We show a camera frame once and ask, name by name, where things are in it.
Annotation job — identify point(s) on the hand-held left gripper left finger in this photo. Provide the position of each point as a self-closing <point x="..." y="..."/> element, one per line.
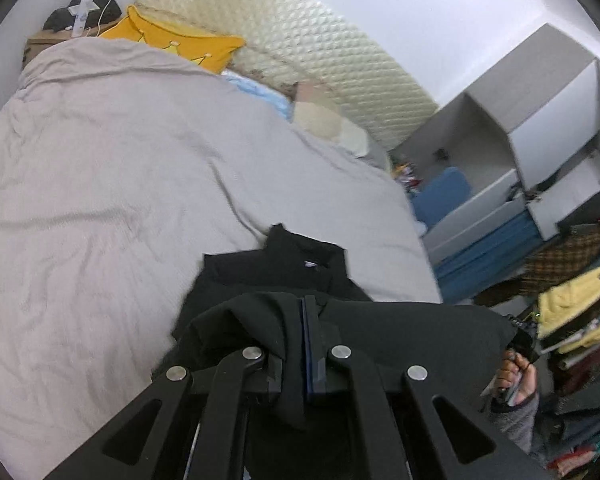
<point x="235" y="375"/>

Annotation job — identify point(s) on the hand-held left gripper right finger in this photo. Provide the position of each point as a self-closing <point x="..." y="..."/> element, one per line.
<point x="311" y="350"/>

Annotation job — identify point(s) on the black shirt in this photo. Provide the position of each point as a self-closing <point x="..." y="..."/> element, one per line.
<point x="405" y="325"/>

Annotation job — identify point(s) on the pile of mixed clothes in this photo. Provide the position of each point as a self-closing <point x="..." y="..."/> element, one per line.
<point x="585" y="400"/>

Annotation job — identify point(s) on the person's right hand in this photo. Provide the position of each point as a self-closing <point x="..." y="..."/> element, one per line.
<point x="522" y="382"/>

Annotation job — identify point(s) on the yellow garment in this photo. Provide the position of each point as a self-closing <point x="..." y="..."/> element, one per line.
<point x="570" y="305"/>

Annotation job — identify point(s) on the brown houndstooth scarf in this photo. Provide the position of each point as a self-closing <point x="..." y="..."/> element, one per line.
<point x="555" y="260"/>

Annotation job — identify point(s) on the blue curtain cloth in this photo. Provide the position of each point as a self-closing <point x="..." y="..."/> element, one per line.
<point x="480" y="265"/>

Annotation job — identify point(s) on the blue cushion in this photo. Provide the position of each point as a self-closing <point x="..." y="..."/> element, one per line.
<point x="440" y="200"/>

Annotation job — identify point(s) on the small cosmetic bottles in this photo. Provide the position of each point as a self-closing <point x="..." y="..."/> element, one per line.
<point x="405" y="177"/>

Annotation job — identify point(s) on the grey bed blanket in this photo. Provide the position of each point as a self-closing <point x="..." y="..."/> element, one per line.
<point x="130" y="185"/>

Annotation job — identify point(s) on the grey white wardrobe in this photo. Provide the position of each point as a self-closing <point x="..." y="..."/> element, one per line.
<point x="545" y="110"/>

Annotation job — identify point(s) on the patchwork pillow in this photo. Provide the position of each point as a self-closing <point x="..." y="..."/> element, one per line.
<point x="320" y="120"/>

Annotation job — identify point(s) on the light blue bed sheet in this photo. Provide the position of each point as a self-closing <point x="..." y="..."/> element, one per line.
<point x="265" y="92"/>

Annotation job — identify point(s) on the cream quilted headboard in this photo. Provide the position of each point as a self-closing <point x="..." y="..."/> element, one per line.
<point x="305" y="45"/>

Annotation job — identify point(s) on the yellow pillow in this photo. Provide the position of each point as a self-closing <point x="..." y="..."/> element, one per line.
<point x="180" y="40"/>

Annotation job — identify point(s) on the brown nightstand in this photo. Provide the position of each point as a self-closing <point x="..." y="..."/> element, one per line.
<point x="45" y="40"/>

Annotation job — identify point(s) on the white bottle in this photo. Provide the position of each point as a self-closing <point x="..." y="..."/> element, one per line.
<point x="82" y="15"/>

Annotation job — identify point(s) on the black bag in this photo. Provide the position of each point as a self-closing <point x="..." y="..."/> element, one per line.
<point x="60" y="17"/>

